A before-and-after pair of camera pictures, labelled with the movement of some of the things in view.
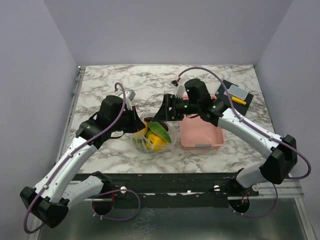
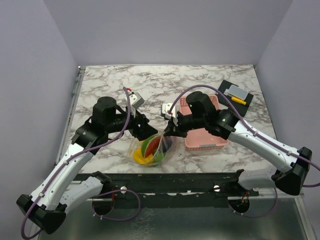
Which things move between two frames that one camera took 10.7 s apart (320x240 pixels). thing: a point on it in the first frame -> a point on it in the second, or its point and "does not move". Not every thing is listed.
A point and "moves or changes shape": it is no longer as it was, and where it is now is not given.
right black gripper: (164, 114) -> (170, 130)
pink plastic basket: (196, 134) does not move
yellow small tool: (239, 100) does not move
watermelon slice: (158, 129) -> (150, 145)
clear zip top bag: (158, 136) moves or changes shape
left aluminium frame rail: (70, 113) does not move
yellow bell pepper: (155, 143) -> (138, 157)
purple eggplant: (149, 119) -> (166, 143)
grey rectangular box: (238, 92) does not move
